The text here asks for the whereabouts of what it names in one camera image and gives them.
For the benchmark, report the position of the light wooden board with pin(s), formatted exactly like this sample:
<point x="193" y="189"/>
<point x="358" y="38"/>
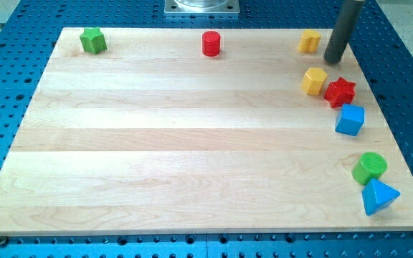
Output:
<point x="152" y="137"/>

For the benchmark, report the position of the red cylinder block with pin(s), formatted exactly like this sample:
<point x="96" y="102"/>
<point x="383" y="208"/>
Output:
<point x="211" y="43"/>

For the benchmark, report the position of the yellow hexagon block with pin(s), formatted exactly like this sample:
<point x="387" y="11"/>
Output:
<point x="314" y="80"/>

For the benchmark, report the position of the yellow heart block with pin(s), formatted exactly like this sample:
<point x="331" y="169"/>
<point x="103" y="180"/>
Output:
<point x="309" y="41"/>

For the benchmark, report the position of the red star block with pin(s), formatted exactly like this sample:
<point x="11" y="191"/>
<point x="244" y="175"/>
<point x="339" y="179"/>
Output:
<point x="340" y="92"/>

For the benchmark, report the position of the green star block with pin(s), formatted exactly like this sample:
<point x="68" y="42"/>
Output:
<point x="93" y="40"/>

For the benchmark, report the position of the blue cube block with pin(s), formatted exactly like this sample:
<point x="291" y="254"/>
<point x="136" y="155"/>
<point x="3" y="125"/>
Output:
<point x="350" y="119"/>

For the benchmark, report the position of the green cylinder block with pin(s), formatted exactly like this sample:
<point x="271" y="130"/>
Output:
<point x="369" y="165"/>

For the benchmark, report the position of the blue triangle block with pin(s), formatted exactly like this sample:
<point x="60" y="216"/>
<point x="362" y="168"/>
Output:
<point x="378" y="196"/>

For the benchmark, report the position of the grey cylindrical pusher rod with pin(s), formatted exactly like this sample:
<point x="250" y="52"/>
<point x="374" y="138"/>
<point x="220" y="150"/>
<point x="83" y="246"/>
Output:
<point x="348" y="16"/>

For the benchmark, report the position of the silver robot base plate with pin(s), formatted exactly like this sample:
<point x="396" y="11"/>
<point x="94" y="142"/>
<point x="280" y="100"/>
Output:
<point x="192" y="7"/>

